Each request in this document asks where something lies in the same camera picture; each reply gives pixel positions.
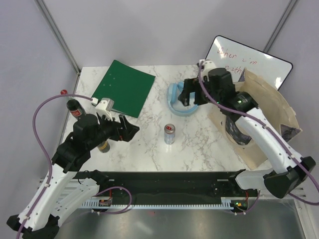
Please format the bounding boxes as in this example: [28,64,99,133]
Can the dark cola bottle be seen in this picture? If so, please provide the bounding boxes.
[66,99,86,119]

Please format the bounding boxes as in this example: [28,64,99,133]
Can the silver beverage can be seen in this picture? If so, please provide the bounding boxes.
[164,123,175,144]

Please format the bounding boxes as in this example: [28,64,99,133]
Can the small whiteboard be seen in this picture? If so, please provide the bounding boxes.
[206,35,293,90]

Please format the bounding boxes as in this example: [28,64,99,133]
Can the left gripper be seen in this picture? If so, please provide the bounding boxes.
[88,112,140,149]

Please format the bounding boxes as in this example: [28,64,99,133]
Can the green ring binder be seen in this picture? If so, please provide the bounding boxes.
[92,60,155,118]

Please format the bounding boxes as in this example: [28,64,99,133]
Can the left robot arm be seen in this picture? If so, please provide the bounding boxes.
[7,114,140,239]

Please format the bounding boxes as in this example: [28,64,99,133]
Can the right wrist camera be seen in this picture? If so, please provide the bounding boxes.
[198,59,217,77]

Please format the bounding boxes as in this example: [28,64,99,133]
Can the blue headphones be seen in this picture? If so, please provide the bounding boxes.
[166,82,198,117]

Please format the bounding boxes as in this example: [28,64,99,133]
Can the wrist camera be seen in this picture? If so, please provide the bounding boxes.
[198,59,217,77]
[95,98,114,121]

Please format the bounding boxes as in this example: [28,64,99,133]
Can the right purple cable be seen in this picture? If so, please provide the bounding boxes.
[198,61,319,205]

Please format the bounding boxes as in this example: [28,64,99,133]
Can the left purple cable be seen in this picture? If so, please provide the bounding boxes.
[16,94,98,239]

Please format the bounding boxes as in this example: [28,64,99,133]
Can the red capped clear bottle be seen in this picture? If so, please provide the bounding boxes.
[60,89,72,100]

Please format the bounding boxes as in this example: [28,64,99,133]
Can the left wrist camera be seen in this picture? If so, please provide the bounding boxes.
[95,98,114,121]

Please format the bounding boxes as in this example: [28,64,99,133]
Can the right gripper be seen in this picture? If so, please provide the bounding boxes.
[178,77,222,106]

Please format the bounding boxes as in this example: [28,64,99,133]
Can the white cable duct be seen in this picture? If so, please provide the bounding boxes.
[79,197,234,210]

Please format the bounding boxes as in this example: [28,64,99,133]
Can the purple cable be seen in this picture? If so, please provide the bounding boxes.
[16,94,98,239]
[198,61,319,205]

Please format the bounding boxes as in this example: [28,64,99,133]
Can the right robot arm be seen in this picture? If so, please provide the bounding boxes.
[178,66,319,199]

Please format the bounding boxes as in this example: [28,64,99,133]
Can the beige canvas bag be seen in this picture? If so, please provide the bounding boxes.
[208,69,302,170]

